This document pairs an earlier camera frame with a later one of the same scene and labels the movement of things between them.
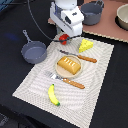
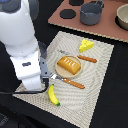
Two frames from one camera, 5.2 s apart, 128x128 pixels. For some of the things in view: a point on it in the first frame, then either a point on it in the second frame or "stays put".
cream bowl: (121, 19) stays put
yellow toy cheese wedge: (85, 45) stays put
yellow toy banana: (51, 95) stays put
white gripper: (70, 19) → (28, 70)
